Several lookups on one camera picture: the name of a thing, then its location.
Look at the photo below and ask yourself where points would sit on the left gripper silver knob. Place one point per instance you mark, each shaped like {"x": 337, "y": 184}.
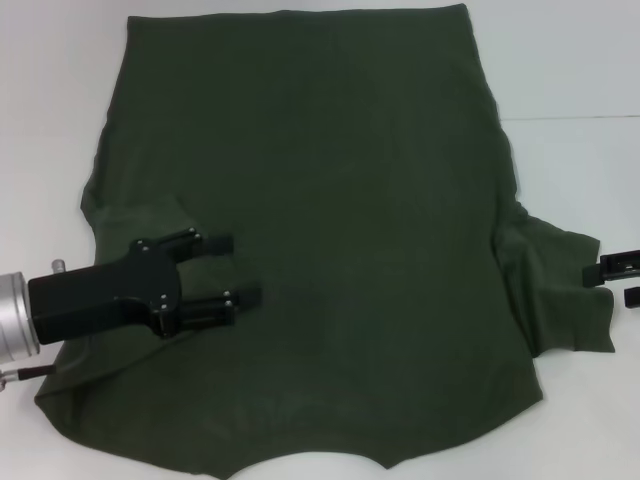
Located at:
{"x": 57, "y": 266}

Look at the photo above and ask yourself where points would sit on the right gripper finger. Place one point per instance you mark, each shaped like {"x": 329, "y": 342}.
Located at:
{"x": 632, "y": 298}
{"x": 620, "y": 266}

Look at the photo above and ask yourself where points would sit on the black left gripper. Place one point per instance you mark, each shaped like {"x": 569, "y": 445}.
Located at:
{"x": 100, "y": 295}

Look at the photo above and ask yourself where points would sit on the dark green shirt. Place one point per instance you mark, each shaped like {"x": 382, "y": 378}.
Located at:
{"x": 350, "y": 175}

